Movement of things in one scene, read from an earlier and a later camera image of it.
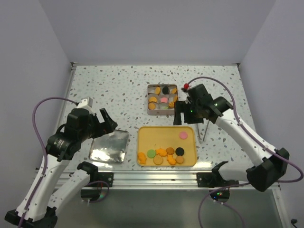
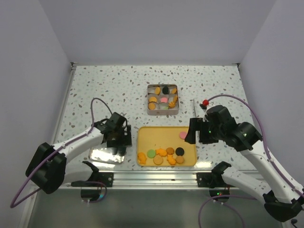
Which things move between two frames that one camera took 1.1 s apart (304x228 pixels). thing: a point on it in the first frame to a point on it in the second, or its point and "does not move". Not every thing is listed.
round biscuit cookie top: (152, 99) does not move
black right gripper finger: (179, 108) to (197, 124)
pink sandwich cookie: (164, 99) does not move
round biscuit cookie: (151, 106) does not move
